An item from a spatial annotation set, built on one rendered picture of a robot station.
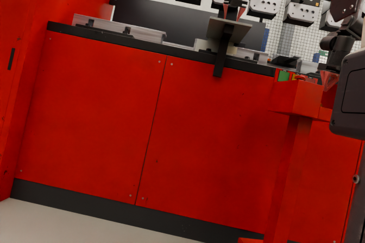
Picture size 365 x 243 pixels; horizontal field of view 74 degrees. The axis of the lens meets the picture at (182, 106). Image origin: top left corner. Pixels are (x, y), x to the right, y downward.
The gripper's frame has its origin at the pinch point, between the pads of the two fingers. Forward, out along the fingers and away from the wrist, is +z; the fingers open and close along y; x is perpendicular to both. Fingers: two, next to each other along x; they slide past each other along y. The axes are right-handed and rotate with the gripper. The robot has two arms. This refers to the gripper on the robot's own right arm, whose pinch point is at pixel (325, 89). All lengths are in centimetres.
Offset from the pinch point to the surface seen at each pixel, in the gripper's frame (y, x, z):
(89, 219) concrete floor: 15, 78, 84
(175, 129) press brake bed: 24, 48, 36
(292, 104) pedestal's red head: -6.9, 15.7, 7.7
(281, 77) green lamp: 10.3, 12.8, 0.3
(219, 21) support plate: 24, 41, -16
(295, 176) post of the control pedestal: -9.1, 5.2, 33.3
